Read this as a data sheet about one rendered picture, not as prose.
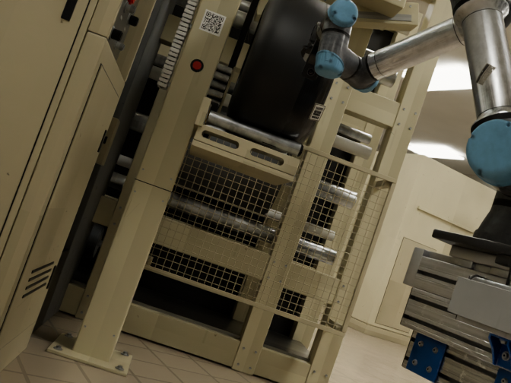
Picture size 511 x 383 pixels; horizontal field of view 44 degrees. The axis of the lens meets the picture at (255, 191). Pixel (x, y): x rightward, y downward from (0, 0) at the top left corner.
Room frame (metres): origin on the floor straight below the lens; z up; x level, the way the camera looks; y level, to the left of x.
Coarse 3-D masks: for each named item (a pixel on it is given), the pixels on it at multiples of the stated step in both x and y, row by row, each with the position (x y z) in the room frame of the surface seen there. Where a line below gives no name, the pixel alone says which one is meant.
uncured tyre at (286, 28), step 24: (288, 0) 2.08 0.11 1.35; (312, 0) 2.13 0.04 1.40; (264, 24) 2.05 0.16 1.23; (288, 24) 2.02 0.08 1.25; (312, 24) 2.04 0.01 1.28; (264, 48) 2.02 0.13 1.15; (288, 48) 2.01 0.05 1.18; (240, 72) 2.47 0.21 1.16; (264, 72) 2.03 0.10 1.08; (288, 72) 2.02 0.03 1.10; (240, 96) 2.10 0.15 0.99; (264, 96) 2.06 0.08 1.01; (288, 96) 2.05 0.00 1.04; (312, 96) 2.05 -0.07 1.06; (240, 120) 2.16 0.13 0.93; (264, 120) 2.12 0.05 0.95; (288, 120) 2.10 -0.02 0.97; (312, 120) 2.12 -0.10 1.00; (264, 144) 2.26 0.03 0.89
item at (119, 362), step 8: (64, 336) 2.32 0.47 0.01; (72, 336) 2.35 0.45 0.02; (56, 344) 2.18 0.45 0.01; (64, 344) 2.21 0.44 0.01; (72, 344) 2.25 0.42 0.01; (56, 352) 2.10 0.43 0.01; (64, 352) 2.12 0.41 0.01; (72, 352) 2.16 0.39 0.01; (120, 352) 2.38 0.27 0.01; (80, 360) 2.11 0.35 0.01; (88, 360) 2.12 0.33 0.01; (96, 360) 2.16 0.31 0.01; (112, 360) 2.22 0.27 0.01; (120, 360) 2.26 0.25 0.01; (128, 360) 2.30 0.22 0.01; (104, 368) 2.12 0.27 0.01; (112, 368) 2.13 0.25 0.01; (120, 368) 2.14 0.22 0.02; (128, 368) 2.20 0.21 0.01
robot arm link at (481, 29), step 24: (456, 0) 1.35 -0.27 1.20; (480, 0) 1.31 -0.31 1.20; (504, 0) 1.31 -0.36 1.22; (456, 24) 1.39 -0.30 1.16; (480, 24) 1.30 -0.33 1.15; (504, 24) 1.32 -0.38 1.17; (480, 48) 1.29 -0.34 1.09; (504, 48) 1.28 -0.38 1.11; (480, 72) 1.28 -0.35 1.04; (504, 72) 1.26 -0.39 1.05; (480, 96) 1.27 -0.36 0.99; (504, 96) 1.24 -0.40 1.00; (480, 120) 1.24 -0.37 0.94; (504, 120) 1.19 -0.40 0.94; (480, 144) 1.22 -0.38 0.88; (504, 144) 1.18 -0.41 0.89; (480, 168) 1.21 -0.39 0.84; (504, 168) 1.18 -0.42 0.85; (504, 192) 1.28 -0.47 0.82
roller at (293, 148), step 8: (208, 112) 2.11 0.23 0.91; (216, 112) 2.13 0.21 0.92; (208, 120) 2.12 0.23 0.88; (216, 120) 2.12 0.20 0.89; (224, 120) 2.12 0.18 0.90; (232, 120) 2.13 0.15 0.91; (224, 128) 2.14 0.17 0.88; (232, 128) 2.13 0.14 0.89; (240, 128) 2.13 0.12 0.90; (248, 128) 2.13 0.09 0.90; (256, 128) 2.14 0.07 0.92; (248, 136) 2.14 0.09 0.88; (256, 136) 2.13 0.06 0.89; (264, 136) 2.13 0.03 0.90; (272, 136) 2.14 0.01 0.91; (280, 136) 2.15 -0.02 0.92; (272, 144) 2.15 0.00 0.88; (280, 144) 2.14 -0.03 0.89; (288, 144) 2.14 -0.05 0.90; (296, 144) 2.15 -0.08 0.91; (288, 152) 2.16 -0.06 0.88; (296, 152) 2.15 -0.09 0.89
